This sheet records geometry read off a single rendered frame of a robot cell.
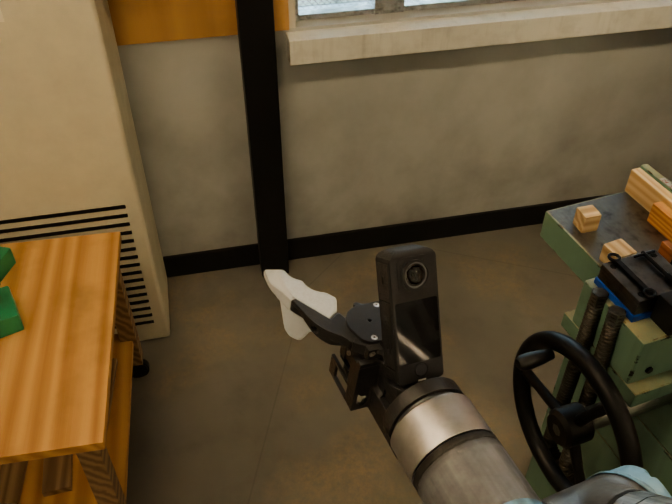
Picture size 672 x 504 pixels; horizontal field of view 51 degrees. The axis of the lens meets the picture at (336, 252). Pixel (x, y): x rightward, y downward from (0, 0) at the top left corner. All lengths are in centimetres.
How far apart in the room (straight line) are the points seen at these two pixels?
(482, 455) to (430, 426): 4
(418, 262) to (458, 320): 180
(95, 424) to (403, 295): 102
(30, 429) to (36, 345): 22
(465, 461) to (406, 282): 14
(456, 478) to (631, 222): 92
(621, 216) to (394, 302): 87
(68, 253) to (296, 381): 76
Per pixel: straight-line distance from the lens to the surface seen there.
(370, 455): 203
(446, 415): 56
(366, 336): 61
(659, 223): 138
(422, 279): 58
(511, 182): 265
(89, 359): 163
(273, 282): 67
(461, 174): 254
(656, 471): 134
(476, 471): 54
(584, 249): 130
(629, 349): 111
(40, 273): 187
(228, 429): 210
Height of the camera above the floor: 170
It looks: 41 degrees down
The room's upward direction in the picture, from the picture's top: straight up
